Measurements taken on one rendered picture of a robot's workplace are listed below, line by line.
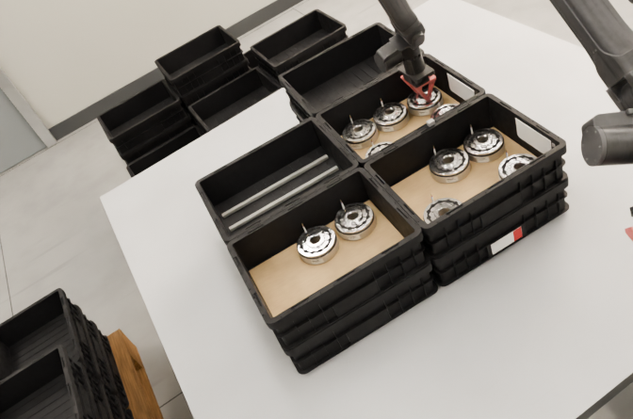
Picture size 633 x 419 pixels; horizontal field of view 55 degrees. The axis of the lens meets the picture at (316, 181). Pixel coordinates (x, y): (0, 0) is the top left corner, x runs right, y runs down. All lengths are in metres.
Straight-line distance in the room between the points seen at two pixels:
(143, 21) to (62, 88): 0.69
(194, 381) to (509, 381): 0.76
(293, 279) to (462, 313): 0.41
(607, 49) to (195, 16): 3.72
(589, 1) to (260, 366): 1.09
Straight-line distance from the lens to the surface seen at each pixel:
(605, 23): 0.99
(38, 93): 4.41
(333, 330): 1.44
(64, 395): 2.17
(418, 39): 1.67
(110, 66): 4.41
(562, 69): 2.15
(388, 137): 1.80
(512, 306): 1.51
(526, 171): 1.47
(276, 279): 1.55
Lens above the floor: 1.95
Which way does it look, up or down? 40 degrees down
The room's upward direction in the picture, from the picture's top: 23 degrees counter-clockwise
